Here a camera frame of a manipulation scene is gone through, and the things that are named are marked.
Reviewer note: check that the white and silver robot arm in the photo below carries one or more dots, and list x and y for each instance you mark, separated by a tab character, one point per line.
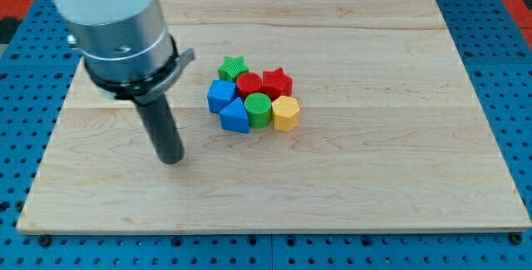
127	47

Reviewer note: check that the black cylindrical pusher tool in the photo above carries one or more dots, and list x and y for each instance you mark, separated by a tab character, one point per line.
159	123

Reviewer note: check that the red cylinder block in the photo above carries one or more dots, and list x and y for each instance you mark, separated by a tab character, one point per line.
248	83

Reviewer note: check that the blue cube block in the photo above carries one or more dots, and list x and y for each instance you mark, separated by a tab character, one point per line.
220	94

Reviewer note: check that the light wooden board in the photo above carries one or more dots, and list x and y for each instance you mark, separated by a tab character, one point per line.
391	137

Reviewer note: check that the blue triangle block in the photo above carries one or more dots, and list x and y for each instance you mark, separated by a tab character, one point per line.
234	117

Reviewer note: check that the green cylinder block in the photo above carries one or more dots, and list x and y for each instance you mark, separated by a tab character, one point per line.
259	109

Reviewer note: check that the yellow hexagon block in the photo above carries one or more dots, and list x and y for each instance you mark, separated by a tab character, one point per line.
286	112

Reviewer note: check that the red star block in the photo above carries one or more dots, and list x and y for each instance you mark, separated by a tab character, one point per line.
276	83

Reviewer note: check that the green star block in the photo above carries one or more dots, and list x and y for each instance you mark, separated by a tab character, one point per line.
232	68

